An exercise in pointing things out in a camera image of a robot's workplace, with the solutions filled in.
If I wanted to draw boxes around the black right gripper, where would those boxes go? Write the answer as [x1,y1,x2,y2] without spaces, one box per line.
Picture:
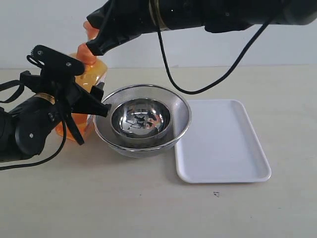
[86,0,159,56]

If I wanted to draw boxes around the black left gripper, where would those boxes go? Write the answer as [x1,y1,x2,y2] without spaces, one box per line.
[19,70,110,119]

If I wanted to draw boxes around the orange dish soap pump bottle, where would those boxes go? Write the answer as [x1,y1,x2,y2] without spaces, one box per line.
[55,21,108,141]

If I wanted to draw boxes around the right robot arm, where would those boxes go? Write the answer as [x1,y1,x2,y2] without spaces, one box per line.
[87,0,317,56]

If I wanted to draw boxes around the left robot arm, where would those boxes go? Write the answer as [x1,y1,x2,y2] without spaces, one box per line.
[0,71,111,162]

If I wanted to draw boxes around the steel mesh colander basin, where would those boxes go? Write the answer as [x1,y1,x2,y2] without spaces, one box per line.
[93,84,192,158]

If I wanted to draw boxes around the white rectangular plastic tray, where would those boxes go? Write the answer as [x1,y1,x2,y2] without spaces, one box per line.
[175,99,271,183]

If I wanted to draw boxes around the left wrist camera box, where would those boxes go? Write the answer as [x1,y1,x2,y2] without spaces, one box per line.
[27,45,85,76]

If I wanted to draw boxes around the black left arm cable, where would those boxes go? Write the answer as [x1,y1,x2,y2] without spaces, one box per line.
[0,56,85,171]

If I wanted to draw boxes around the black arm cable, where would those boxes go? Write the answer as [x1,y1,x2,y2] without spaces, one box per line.
[0,56,85,171]
[146,0,270,95]

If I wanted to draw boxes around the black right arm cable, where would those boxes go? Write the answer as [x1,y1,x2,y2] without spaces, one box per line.
[146,0,270,95]

